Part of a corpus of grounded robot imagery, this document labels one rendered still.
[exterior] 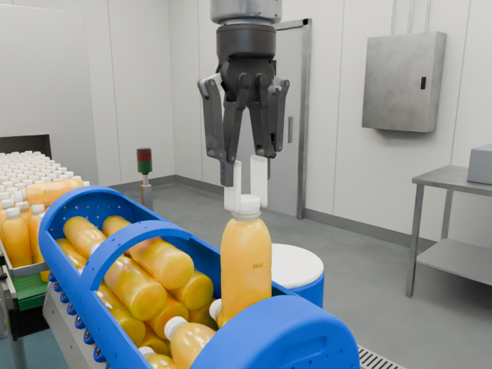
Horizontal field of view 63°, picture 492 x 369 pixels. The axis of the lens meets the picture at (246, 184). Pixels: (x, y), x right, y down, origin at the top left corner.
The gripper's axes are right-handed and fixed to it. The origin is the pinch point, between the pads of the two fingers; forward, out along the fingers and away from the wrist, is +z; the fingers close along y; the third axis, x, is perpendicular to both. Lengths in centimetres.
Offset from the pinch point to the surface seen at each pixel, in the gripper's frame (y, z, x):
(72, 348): -14, 50, 53
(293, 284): 32, 35, 23
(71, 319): -13, 46, 58
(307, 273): 39, 35, 25
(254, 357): -7.7, 16.5, -11.8
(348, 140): 300, 43, 223
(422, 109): 289, 6, 139
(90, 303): -15.2, 25.3, 26.7
